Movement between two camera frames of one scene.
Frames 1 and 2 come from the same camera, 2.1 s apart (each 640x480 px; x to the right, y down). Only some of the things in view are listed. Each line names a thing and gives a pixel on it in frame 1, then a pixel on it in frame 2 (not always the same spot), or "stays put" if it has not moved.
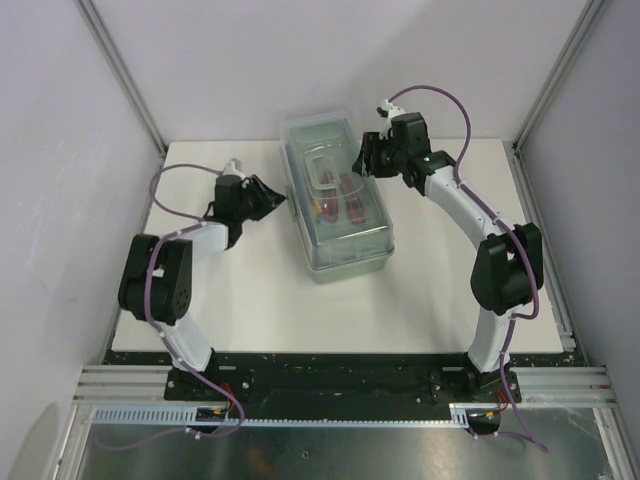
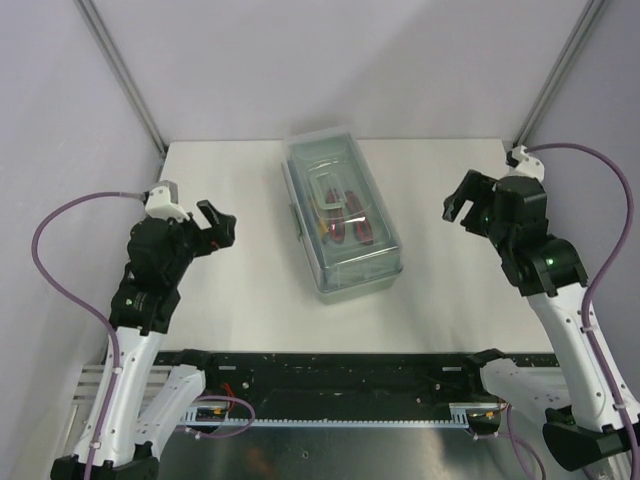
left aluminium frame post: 95,19 stays put
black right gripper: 370,147 to 477,187
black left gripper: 275,198 to 219,235
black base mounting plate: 222,394 stays put
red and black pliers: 330,204 to 336,219
